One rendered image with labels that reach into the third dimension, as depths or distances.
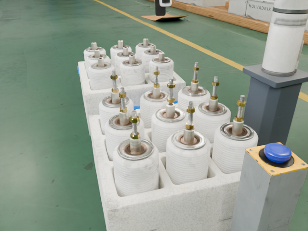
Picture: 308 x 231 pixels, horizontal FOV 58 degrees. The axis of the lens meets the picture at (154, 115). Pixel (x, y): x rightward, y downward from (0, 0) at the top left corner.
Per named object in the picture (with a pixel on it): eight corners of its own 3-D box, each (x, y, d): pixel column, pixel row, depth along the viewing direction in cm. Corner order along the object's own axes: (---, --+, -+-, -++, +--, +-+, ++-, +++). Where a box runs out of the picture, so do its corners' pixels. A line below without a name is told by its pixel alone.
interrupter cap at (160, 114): (180, 108, 74) (181, 106, 74) (189, 122, 68) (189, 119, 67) (152, 110, 73) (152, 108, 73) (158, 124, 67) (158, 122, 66)
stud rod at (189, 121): (185, 133, 60) (187, 101, 56) (188, 131, 60) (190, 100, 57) (189, 135, 59) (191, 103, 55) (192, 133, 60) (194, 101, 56)
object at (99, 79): (115, 102, 118) (112, 61, 109) (119, 112, 110) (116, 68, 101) (92, 105, 115) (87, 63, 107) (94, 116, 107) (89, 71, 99)
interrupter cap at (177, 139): (171, 151, 57) (172, 148, 57) (170, 131, 64) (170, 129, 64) (208, 151, 57) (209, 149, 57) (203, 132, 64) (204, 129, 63)
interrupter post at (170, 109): (173, 113, 72) (174, 101, 70) (176, 118, 70) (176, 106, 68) (164, 114, 71) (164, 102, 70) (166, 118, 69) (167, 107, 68)
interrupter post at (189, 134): (183, 144, 60) (184, 131, 58) (182, 138, 62) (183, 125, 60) (194, 144, 59) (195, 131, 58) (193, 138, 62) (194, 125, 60)
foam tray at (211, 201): (200, 143, 104) (204, 99, 95) (266, 226, 71) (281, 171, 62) (94, 162, 94) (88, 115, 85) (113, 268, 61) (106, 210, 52)
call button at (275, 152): (277, 150, 47) (280, 140, 46) (294, 164, 44) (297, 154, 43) (257, 154, 46) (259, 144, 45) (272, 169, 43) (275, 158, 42)
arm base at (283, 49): (277, 64, 90) (289, 8, 81) (300, 73, 82) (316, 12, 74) (254, 68, 86) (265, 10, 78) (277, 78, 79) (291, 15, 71)
